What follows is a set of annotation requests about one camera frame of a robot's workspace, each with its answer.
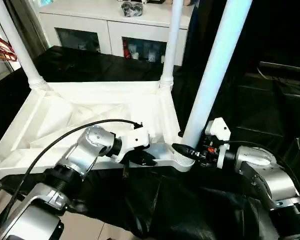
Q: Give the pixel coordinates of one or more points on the white plastic table top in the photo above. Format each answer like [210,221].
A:
[65,100]

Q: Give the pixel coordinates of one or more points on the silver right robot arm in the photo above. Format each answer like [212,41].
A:
[277,180]

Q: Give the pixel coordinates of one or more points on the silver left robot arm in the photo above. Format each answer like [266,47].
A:
[82,155]

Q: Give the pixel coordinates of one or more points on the black mat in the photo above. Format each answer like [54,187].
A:
[102,67]

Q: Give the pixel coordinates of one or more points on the dark long metal bar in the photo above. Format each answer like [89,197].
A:
[285,66]

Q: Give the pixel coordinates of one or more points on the black case with brass label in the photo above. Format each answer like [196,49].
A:
[200,30]

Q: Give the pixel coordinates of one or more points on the white cabinet with glass doors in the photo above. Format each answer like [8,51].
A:
[110,27]

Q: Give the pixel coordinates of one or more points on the dark grey curtain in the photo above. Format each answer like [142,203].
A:
[27,25]

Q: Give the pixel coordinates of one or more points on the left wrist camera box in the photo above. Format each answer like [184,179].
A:
[135,140]

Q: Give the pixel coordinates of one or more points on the black metal folding frame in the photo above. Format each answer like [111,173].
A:
[12,193]

